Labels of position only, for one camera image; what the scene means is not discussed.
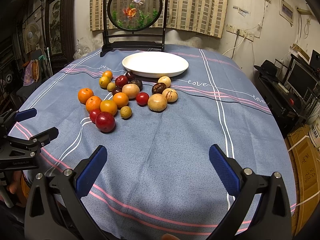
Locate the orange round fruit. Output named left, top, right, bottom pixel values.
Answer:
left=112, top=92, right=129, bottom=109

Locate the framed wall painting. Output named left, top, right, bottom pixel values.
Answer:
left=45, top=0, right=75, bottom=68

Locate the large tan round fruit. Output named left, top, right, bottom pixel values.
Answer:
left=148, top=94, right=168, bottom=112

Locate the tan persimmon-like fruit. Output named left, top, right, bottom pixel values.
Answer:
left=122, top=83, right=140, bottom=100

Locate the white electric fan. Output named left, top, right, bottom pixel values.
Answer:
left=25, top=22, right=41, bottom=45

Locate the wall power strip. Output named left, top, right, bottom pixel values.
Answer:
left=226, top=24, right=255, bottom=42

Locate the small orange kumquat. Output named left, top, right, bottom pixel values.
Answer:
left=103, top=70, right=113, bottom=80

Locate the computer monitor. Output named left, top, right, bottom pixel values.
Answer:
left=286, top=59, right=318, bottom=98

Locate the large red plum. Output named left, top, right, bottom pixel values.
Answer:
left=95, top=112, right=116, bottom=133

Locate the dark red plum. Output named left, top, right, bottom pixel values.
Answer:
left=125, top=71, right=136, bottom=81

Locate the beige checked curtain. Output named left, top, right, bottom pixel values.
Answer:
left=89, top=0, right=228, bottom=38

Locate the round goldfish screen ornament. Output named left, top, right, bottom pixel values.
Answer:
left=100, top=0, right=169, bottom=57

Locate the dark purple mangosteen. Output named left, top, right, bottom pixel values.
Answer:
left=129, top=79, right=143, bottom=91

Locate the small red tomato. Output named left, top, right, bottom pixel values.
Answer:
left=89, top=108, right=101, bottom=124

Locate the blue striped tablecloth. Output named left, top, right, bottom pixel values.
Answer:
left=10, top=45, right=296, bottom=239

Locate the small dark plum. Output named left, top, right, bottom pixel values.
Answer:
left=112, top=87, right=122, bottom=95

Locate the striped tan melon fruit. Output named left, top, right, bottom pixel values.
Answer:
left=162, top=88, right=178, bottom=103

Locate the small tan longan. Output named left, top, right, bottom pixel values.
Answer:
left=120, top=106, right=132, bottom=119

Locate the pale yellow round fruit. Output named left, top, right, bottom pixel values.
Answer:
left=158, top=76, right=171, bottom=88

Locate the cardboard box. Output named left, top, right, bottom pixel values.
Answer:
left=285, top=125, right=319, bottom=236

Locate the orange mandarin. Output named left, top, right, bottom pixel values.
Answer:
left=85, top=96, right=102, bottom=113
left=78, top=88, right=94, bottom=104

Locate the black hat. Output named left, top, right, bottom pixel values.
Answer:
left=254, top=60, right=278, bottom=79

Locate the orange yellow tomato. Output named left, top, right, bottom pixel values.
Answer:
left=100, top=100, right=118, bottom=116

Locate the yellow green tomato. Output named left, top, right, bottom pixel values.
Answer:
left=99, top=76, right=111, bottom=89

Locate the red cherry tomato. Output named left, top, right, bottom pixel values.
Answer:
left=136, top=92, right=149, bottom=106

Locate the small green-tan longan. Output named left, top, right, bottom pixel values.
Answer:
left=107, top=82, right=116, bottom=92

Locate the dark brown passion fruit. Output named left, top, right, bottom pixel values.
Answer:
left=151, top=82, right=167, bottom=94

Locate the white oval plate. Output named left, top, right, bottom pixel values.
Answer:
left=122, top=51, right=189, bottom=78

